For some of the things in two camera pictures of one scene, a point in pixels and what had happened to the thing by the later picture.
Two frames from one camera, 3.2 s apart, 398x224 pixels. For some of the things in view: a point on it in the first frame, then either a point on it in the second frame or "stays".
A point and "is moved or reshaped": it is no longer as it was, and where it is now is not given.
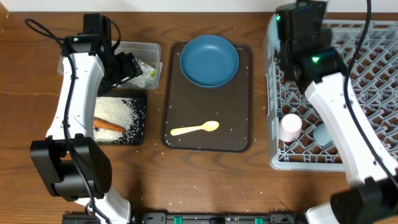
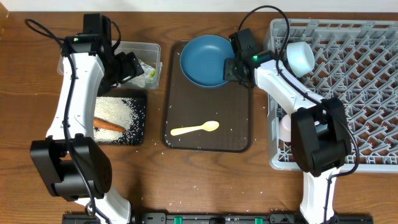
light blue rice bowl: x=273 y=43 is moved or reshaped
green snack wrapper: x=152 y=74 stays
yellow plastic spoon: x=209 y=126 stays
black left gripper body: x=122 y=68 stays
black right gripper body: x=325 y=40 -> x=231 y=70
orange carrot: x=102 y=124 stays
